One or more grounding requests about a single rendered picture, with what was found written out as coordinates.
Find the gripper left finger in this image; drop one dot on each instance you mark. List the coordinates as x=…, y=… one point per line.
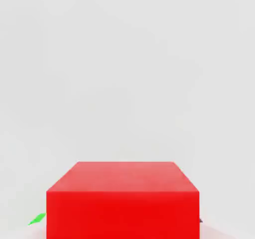
x=39, y=232

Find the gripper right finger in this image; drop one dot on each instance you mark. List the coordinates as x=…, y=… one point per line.
x=205, y=232

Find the small red cube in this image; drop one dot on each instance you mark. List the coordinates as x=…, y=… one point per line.
x=122, y=213

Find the small green cube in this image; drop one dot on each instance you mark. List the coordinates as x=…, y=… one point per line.
x=37, y=218

